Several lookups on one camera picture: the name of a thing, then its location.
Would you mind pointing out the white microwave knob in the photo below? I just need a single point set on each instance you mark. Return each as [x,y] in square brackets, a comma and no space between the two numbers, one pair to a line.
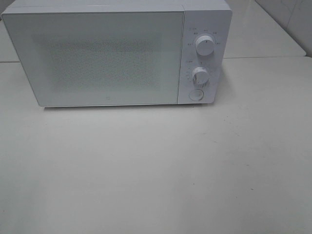
[205,45]
[200,75]

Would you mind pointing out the round white door button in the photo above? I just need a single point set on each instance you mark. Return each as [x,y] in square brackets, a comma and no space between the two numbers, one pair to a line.
[196,95]

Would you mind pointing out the white microwave oven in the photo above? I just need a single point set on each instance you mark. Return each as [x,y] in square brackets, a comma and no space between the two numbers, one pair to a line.
[209,17]

